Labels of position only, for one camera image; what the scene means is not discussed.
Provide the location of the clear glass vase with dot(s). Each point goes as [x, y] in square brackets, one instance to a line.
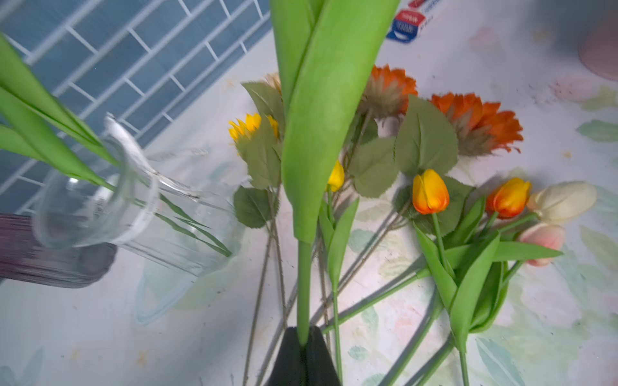
[80, 211]

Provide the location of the yellow sunflower left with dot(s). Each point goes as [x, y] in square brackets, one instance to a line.
[256, 204]

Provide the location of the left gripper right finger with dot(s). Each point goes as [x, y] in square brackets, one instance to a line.
[321, 370]

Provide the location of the orange gerbera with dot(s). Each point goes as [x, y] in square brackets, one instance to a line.
[368, 157]
[476, 129]

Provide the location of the red orange tulip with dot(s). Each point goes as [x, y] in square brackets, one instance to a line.
[502, 208]

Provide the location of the purple glass vase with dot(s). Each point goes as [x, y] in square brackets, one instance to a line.
[23, 258]

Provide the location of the beige daisy flower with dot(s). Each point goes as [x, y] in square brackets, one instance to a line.
[267, 96]

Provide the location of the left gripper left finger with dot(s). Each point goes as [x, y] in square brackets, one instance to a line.
[289, 366]

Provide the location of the light pink tulip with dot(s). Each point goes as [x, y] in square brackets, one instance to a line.
[486, 269]

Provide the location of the pink pen holder cup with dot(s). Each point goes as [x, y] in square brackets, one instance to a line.
[598, 50]

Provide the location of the orange gerbera lower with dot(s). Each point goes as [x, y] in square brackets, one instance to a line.
[476, 129]

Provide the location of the orange gerbera upper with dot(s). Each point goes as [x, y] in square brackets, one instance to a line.
[368, 157]

